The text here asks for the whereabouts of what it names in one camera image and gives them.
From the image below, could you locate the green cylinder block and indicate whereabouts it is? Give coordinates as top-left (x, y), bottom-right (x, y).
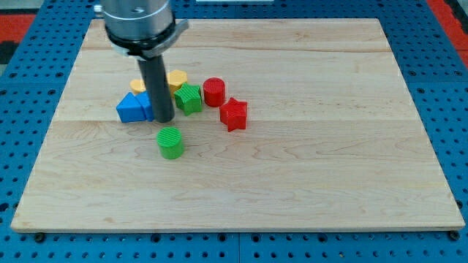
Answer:
top-left (156, 127), bottom-right (184, 159)

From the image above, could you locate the green star block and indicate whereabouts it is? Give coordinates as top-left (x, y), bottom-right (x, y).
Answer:
top-left (174, 83), bottom-right (203, 115)

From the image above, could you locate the yellow hexagon block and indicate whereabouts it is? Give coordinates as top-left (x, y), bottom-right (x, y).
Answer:
top-left (167, 69), bottom-right (188, 97)

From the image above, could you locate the red star block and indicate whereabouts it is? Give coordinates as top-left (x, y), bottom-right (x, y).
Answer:
top-left (219, 97), bottom-right (248, 132)

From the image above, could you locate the blue block beside rod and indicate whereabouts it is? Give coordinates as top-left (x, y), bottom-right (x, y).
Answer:
top-left (136, 91), bottom-right (154, 121)

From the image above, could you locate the light wooden board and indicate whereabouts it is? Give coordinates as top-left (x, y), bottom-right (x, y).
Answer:
top-left (11, 18), bottom-right (465, 233)

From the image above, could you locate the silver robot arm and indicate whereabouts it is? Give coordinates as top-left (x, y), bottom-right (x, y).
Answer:
top-left (94, 0), bottom-right (189, 123)

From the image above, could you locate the blue triangle block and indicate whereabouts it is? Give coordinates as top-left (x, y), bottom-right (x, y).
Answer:
top-left (116, 93), bottom-right (146, 123)

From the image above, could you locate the red cylinder block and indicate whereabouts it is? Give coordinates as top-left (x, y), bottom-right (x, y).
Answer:
top-left (203, 77), bottom-right (226, 107)

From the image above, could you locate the yellow block behind rod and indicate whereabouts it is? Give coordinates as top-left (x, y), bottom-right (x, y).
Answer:
top-left (129, 79), bottom-right (146, 95)

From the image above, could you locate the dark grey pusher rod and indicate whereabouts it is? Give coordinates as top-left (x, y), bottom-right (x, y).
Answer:
top-left (138, 56), bottom-right (175, 123)

